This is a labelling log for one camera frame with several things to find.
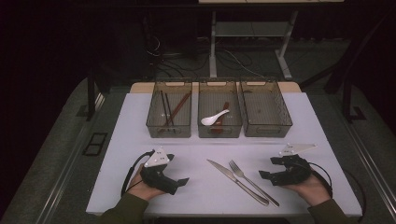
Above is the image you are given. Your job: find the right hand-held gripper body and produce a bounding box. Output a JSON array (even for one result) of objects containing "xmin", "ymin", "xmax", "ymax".
[{"xmin": 271, "ymin": 143, "xmax": 318, "ymax": 187}]

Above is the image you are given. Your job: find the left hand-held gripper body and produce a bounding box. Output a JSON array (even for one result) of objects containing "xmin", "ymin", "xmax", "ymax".
[{"xmin": 139, "ymin": 147, "xmax": 179, "ymax": 196}]

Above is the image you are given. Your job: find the smoky clear plastic bin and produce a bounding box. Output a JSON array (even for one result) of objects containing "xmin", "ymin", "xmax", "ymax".
[
  {"xmin": 197, "ymin": 77, "xmax": 243, "ymax": 139},
  {"xmin": 146, "ymin": 77, "xmax": 193, "ymax": 139},
  {"xmin": 238, "ymin": 77, "xmax": 293, "ymax": 138}
]

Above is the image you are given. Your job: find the black chopstick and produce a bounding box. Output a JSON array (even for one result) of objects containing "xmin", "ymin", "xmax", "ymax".
[
  {"xmin": 163, "ymin": 91, "xmax": 176, "ymax": 127},
  {"xmin": 159, "ymin": 90, "xmax": 171, "ymax": 127}
]

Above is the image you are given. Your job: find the brown wooden chopstick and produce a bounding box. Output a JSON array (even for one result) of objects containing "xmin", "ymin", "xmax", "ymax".
[
  {"xmin": 160, "ymin": 92, "xmax": 191, "ymax": 129},
  {"xmin": 162, "ymin": 91, "xmax": 192, "ymax": 129}
]

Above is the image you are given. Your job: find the white ceramic spoon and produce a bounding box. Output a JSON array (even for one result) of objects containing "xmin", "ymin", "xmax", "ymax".
[{"xmin": 200, "ymin": 108, "xmax": 231, "ymax": 127}]

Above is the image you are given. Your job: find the brown wooden spoon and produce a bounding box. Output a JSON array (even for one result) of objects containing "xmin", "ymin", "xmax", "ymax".
[{"xmin": 210, "ymin": 101, "xmax": 231, "ymax": 135}]

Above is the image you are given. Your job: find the person's left hand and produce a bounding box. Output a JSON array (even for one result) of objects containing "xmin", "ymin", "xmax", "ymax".
[{"xmin": 126, "ymin": 163, "xmax": 166, "ymax": 202}]

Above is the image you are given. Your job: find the person's right hand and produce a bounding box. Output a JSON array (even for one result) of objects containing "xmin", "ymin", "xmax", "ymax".
[{"xmin": 281, "ymin": 173, "xmax": 332, "ymax": 208}]

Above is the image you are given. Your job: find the steel fork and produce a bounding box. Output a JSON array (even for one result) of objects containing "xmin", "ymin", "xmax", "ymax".
[{"xmin": 228, "ymin": 159, "xmax": 280, "ymax": 208}]

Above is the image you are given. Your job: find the steel table knife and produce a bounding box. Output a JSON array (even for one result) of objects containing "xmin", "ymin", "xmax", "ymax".
[{"xmin": 206, "ymin": 159, "xmax": 270, "ymax": 206}]

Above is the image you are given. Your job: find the white table board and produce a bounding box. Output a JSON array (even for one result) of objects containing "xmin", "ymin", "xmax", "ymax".
[{"xmin": 86, "ymin": 91, "xmax": 363, "ymax": 217}]

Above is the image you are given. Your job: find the dark metal stand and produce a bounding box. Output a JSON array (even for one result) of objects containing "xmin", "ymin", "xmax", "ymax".
[
  {"xmin": 85, "ymin": 66, "xmax": 111, "ymax": 122},
  {"xmin": 340, "ymin": 77, "xmax": 368, "ymax": 123}
]

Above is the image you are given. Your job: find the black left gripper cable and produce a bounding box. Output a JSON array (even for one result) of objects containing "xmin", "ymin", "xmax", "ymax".
[{"xmin": 120, "ymin": 149, "xmax": 156, "ymax": 198}]

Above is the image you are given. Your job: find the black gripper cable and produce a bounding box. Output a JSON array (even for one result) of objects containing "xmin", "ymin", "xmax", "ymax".
[
  {"xmin": 120, "ymin": 149, "xmax": 156, "ymax": 198},
  {"xmin": 306, "ymin": 161, "xmax": 369, "ymax": 220}
]

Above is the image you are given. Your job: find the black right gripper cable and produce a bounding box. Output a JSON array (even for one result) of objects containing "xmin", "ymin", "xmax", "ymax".
[{"xmin": 306, "ymin": 161, "xmax": 369, "ymax": 220}]

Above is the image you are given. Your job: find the tangle of black floor cables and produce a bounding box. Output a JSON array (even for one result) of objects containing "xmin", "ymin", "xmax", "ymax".
[{"xmin": 145, "ymin": 34, "xmax": 265, "ymax": 80}]

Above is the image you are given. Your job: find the grey metal desk frame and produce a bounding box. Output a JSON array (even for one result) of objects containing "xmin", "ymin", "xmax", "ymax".
[{"xmin": 208, "ymin": 10, "xmax": 299, "ymax": 80}]

